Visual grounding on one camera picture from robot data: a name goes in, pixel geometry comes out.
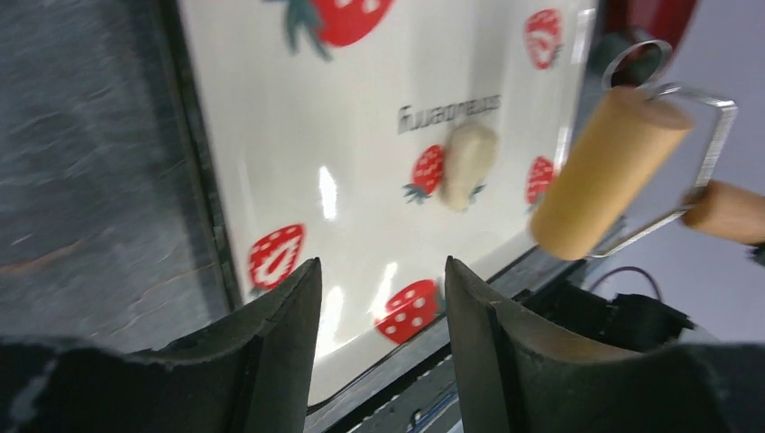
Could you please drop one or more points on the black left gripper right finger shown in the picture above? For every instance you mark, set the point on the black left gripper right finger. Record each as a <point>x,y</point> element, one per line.
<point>564,382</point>

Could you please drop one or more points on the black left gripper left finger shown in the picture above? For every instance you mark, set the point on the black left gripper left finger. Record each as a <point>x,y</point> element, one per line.
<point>247,372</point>

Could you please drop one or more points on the strawberry print enamel tray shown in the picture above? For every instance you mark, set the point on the strawberry print enamel tray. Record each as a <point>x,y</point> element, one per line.
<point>327,122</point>

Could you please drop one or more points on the wooden dough roller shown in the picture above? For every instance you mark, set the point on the wooden dough roller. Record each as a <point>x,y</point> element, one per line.
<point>626,140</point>

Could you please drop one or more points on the metal ring cutter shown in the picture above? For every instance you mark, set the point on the metal ring cutter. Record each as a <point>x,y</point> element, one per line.
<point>633,64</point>

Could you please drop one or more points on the white dough ball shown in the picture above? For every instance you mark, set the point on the white dough ball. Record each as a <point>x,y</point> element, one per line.
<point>470,154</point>

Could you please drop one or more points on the red round plate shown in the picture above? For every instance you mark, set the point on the red round plate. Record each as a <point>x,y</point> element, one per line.
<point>666,20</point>

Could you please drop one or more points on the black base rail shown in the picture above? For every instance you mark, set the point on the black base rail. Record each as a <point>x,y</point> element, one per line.
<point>454,367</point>

